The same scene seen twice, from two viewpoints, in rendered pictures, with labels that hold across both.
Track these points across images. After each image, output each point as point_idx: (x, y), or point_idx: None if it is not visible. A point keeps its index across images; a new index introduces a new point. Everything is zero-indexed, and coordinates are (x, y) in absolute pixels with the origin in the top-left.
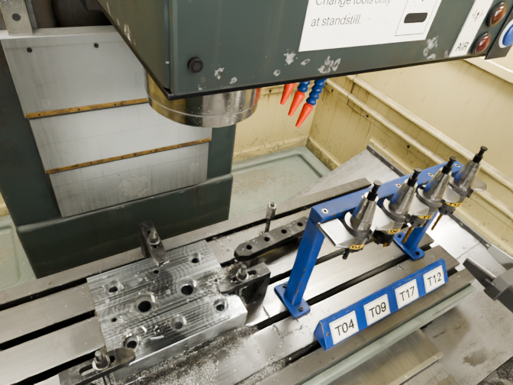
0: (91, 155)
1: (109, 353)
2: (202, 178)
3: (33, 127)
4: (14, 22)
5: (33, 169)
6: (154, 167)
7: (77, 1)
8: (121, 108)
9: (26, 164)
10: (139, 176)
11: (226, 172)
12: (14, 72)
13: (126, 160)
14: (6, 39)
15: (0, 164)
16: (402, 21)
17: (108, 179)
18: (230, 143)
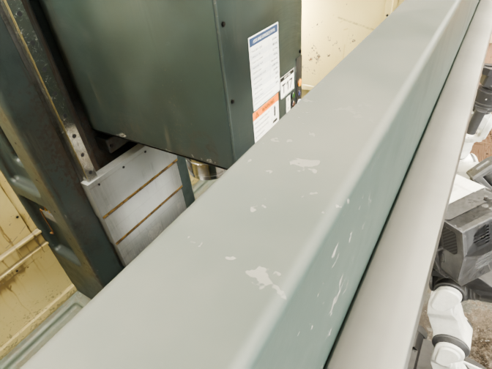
0: (132, 224)
1: None
2: (184, 209)
3: (106, 222)
4: (90, 175)
5: (106, 247)
6: (161, 215)
7: (98, 150)
8: (140, 192)
9: (102, 246)
10: (155, 225)
11: (192, 200)
12: (95, 198)
13: (148, 219)
14: (89, 184)
15: (91, 252)
16: (272, 123)
17: (142, 233)
18: (189, 183)
